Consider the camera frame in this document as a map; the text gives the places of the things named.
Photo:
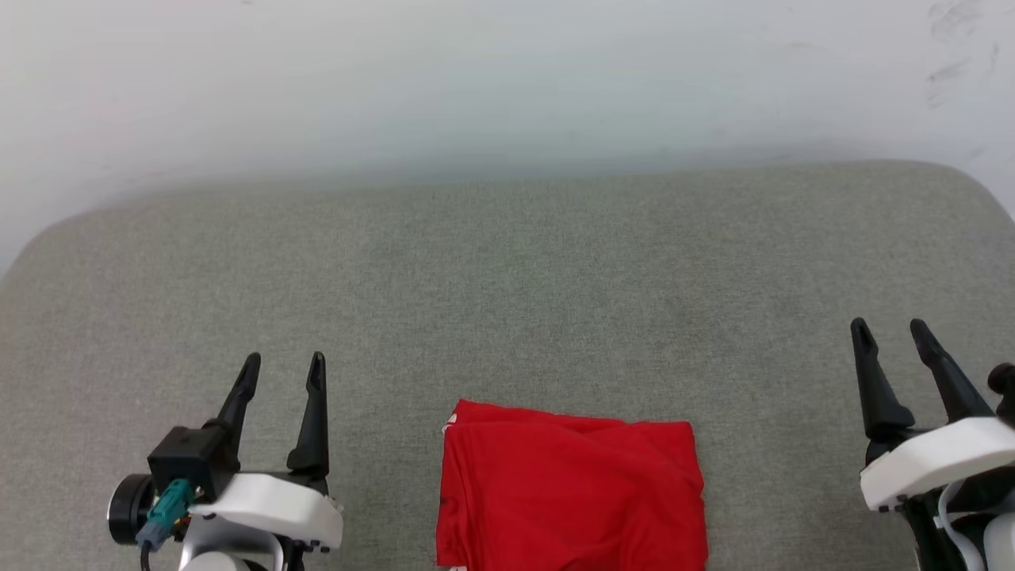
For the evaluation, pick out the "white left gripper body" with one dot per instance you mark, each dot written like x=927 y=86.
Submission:
x=277 y=503

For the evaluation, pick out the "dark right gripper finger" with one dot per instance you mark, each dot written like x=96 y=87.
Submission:
x=947 y=381
x=876 y=388

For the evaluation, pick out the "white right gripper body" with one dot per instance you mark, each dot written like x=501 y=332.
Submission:
x=936 y=460

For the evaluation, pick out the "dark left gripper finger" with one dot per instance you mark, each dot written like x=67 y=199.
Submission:
x=238 y=404
x=313 y=428

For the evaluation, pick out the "red shirt with white sleeves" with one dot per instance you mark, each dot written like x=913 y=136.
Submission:
x=571 y=492

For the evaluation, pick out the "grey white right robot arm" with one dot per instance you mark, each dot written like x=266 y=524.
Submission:
x=967 y=531

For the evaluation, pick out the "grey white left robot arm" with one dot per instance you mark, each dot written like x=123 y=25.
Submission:
x=226 y=551

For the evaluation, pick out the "grey fabric sofa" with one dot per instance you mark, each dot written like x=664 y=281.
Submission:
x=555 y=301

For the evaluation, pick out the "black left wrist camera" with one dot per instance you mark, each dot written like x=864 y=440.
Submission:
x=186 y=468

